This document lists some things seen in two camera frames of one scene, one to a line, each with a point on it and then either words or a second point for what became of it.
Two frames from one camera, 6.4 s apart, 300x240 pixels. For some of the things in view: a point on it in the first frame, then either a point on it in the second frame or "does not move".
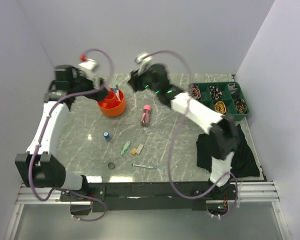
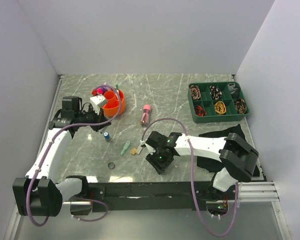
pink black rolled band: x=195 y=91 does not move
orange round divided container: x=111 y=106 does not move
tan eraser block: x=133 y=151 does not move
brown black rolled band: x=240 y=105 does not move
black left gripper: x=79 y=75 -> x=96 y=117
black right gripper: x=136 y=78 -> x=159 y=167
